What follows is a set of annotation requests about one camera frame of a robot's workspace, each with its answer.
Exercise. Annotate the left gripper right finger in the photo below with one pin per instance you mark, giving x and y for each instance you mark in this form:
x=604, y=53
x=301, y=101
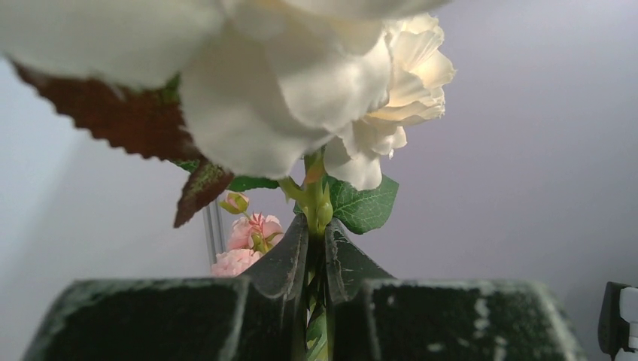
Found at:
x=374, y=316

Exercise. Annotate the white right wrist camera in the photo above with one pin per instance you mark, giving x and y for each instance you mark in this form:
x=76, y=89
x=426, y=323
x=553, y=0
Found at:
x=617, y=326

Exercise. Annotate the white rose stem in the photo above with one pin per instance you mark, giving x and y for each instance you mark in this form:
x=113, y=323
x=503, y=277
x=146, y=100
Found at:
x=242, y=88

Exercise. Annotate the pink rose stem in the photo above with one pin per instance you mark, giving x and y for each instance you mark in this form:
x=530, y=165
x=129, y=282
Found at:
x=252, y=236

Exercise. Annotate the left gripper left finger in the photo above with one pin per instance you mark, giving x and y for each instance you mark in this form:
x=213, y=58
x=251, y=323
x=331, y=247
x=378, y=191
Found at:
x=258, y=315

